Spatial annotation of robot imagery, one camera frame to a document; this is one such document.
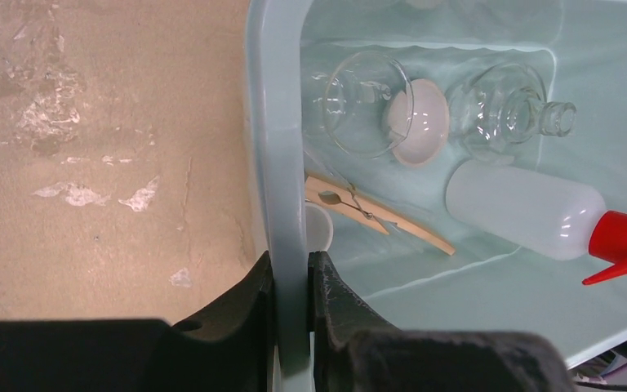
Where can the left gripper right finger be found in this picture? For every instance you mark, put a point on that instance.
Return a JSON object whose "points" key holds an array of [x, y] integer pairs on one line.
{"points": [[356, 349]]}

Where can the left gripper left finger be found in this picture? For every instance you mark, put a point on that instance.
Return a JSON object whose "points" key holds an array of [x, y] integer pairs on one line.
{"points": [[225, 346]]}

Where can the small white crucible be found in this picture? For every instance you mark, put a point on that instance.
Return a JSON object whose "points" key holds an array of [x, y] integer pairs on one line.
{"points": [[319, 228]]}

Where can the wooden stick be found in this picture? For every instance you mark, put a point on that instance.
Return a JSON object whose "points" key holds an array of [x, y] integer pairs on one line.
{"points": [[349, 202]]}

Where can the white porcelain dish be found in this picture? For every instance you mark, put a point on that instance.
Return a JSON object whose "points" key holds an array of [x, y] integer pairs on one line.
{"points": [[418, 123]]}

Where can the teal plastic bin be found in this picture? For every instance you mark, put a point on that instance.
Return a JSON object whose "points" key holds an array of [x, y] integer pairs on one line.
{"points": [[579, 48]]}

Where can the white squeeze bottle red nozzle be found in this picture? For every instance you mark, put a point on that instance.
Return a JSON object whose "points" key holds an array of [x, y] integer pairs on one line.
{"points": [[557, 218]]}

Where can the small glass flask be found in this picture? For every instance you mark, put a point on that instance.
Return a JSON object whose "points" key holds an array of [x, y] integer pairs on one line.
{"points": [[493, 114]]}

